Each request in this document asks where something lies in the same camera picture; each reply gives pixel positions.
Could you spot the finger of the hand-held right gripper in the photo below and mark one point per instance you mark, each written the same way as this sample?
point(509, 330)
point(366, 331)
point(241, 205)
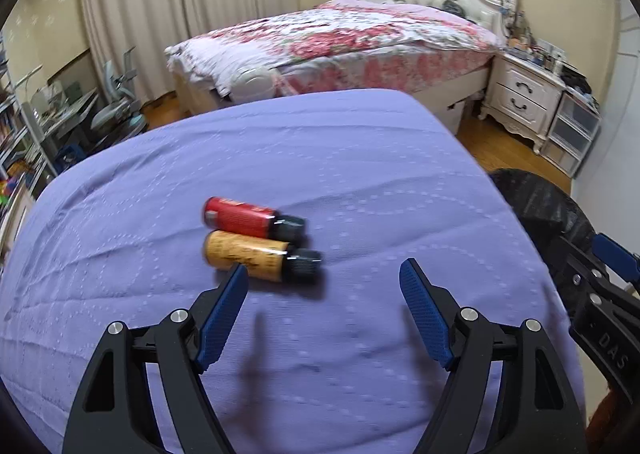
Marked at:
point(582, 266)
point(617, 259)

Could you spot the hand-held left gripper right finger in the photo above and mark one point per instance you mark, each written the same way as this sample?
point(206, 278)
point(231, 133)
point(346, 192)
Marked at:
point(425, 314)

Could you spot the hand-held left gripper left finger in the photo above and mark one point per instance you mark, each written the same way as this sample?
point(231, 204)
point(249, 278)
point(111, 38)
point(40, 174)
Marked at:
point(225, 314)

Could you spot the orange bottle with black cap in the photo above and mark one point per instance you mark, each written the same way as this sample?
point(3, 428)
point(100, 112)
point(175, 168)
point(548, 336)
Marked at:
point(250, 254)

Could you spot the black trash bag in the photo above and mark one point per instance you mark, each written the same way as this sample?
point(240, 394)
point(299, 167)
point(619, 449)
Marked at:
point(540, 204)

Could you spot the red bottle with black cap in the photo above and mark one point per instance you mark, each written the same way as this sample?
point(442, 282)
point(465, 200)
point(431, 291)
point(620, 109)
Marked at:
point(240, 216)

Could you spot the plastic drawer unit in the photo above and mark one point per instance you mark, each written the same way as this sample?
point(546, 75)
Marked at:
point(572, 128)

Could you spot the purple quilted bed cover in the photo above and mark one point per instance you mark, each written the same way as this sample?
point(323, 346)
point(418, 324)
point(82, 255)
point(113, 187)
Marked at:
point(350, 184)

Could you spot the white nightstand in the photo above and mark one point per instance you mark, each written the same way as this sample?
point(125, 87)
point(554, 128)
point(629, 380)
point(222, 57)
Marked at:
point(520, 93)

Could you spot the blue crate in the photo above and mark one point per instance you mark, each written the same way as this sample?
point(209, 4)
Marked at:
point(69, 158)

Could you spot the cluster of small bottles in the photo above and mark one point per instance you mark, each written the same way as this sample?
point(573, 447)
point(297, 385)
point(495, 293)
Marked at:
point(535, 46)

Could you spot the white cabinet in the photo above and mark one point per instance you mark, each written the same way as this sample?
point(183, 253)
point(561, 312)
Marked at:
point(15, 219)

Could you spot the grey desk chair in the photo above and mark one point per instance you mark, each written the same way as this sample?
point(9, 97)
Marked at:
point(117, 108)

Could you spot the pink floral bed sheet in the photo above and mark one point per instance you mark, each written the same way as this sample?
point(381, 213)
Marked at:
point(400, 71)

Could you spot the grey study desk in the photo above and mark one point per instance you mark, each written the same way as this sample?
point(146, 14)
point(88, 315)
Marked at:
point(70, 116)

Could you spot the desk monitor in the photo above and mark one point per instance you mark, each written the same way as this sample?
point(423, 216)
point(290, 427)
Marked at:
point(65, 91)

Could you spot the bookshelf with books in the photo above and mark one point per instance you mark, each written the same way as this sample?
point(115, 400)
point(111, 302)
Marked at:
point(10, 123)

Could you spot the dark cloth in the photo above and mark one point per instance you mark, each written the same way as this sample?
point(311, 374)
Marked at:
point(453, 6)

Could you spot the floral pink quilt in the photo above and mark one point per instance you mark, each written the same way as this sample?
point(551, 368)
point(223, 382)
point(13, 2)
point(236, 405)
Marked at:
point(325, 31)

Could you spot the beige curtain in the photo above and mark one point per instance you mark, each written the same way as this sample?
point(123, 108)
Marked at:
point(175, 8)

